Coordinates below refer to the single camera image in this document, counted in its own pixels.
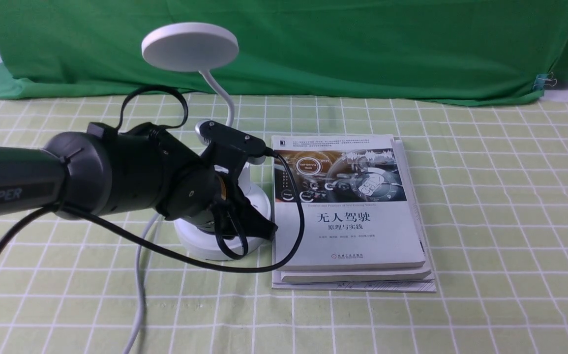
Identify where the bottom paper booklet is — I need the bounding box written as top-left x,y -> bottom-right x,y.
271,135 -> 437,293

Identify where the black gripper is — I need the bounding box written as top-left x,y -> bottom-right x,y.
158,129 -> 278,241

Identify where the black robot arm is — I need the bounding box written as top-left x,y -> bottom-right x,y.
0,120 -> 277,240

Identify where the middle white book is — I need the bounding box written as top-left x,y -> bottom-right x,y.
280,139 -> 432,285

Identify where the white book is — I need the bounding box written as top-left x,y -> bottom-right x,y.
271,135 -> 426,272
280,139 -> 432,285

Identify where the top white book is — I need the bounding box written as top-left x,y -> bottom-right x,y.
271,135 -> 426,272

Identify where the green checked tablecloth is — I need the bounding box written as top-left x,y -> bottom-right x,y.
0,96 -> 568,354

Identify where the green backdrop cloth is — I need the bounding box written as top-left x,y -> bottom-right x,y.
0,0 -> 568,107

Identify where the white lamp power cable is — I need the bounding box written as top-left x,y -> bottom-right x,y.
123,212 -> 162,354

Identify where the black camera cable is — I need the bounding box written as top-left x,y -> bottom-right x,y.
0,85 -> 306,354

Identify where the teal binder clip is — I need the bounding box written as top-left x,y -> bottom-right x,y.
532,72 -> 558,91

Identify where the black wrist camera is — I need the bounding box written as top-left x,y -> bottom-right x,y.
195,119 -> 269,171

